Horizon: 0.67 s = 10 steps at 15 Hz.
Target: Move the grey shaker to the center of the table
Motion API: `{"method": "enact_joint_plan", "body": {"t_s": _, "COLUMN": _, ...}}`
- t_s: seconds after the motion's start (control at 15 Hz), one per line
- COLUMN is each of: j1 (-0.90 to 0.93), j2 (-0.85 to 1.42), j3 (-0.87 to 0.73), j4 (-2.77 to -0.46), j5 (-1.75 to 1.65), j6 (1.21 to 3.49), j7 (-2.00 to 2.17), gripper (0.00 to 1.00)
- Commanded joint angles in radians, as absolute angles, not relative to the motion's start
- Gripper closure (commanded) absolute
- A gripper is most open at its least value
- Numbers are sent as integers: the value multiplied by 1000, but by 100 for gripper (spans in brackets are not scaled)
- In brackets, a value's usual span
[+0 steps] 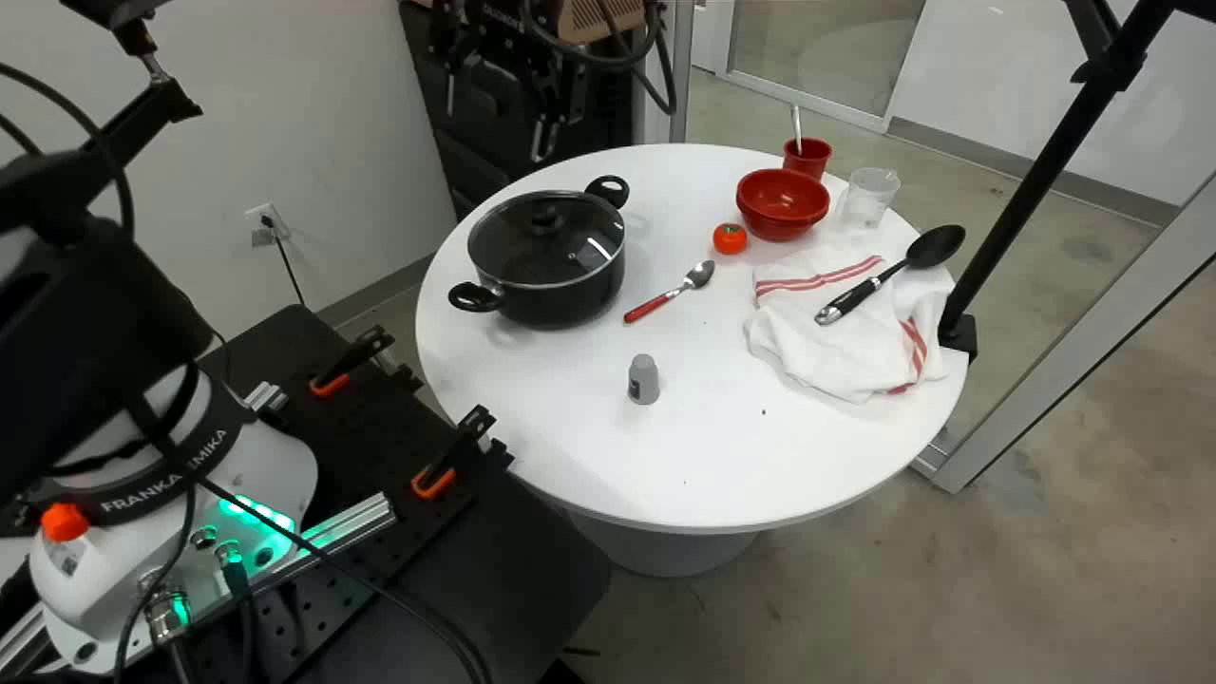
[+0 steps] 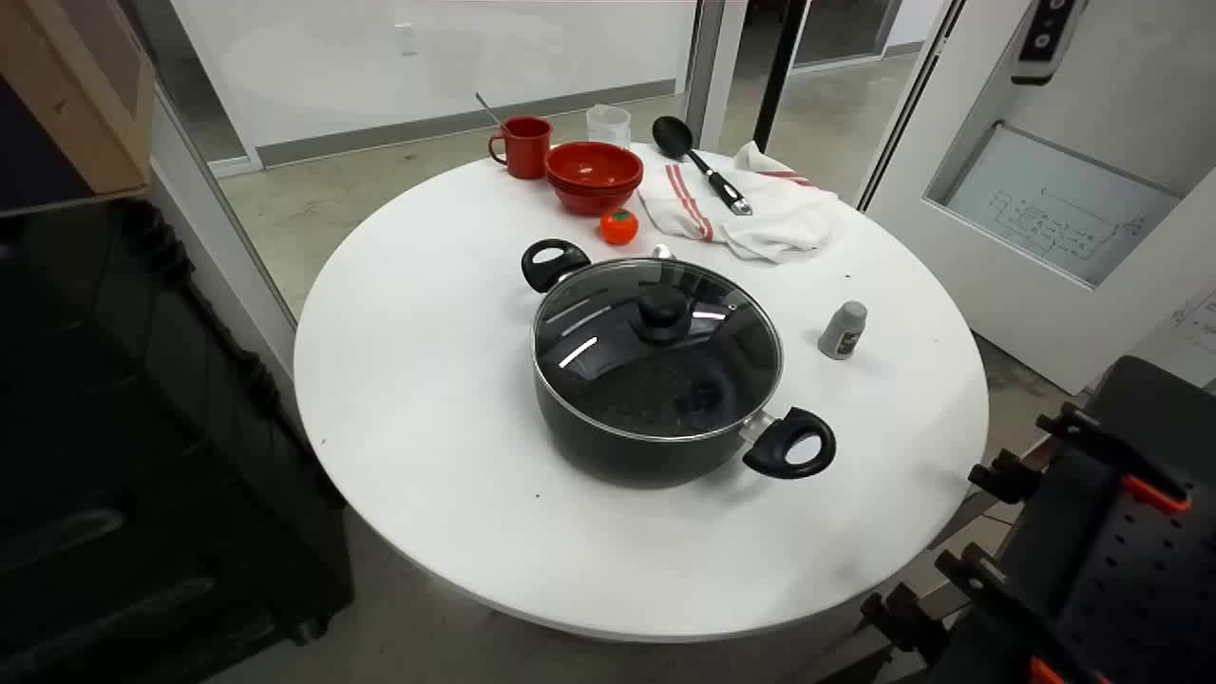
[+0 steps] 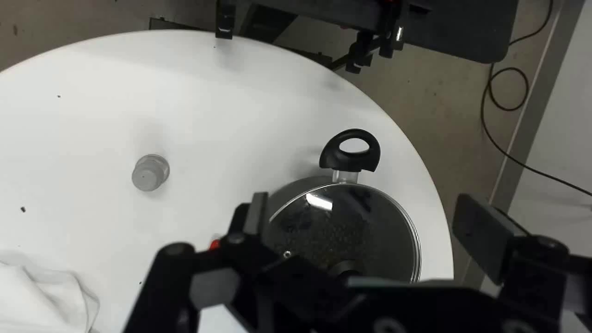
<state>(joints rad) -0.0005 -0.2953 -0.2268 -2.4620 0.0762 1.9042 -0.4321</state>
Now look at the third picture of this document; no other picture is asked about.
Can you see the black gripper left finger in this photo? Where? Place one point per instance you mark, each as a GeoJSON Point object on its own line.
{"type": "Point", "coordinates": [247, 259]}

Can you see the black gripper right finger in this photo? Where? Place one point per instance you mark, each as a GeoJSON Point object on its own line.
{"type": "Point", "coordinates": [488, 237]}

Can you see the grey shaker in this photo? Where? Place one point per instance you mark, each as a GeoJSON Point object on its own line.
{"type": "Point", "coordinates": [151, 172]}

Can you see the glass pot lid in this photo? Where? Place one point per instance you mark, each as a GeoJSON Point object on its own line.
{"type": "Point", "coordinates": [364, 227]}

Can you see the black cooking pot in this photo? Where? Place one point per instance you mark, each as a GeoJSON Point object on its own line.
{"type": "Point", "coordinates": [373, 157]}

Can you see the white towel with red stripes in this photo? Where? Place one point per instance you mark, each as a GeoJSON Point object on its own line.
{"type": "Point", "coordinates": [38, 296]}

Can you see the black tool cart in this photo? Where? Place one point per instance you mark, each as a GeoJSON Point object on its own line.
{"type": "Point", "coordinates": [456, 24]}

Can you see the grey partition frame post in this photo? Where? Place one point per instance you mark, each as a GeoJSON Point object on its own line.
{"type": "Point", "coordinates": [537, 98]}

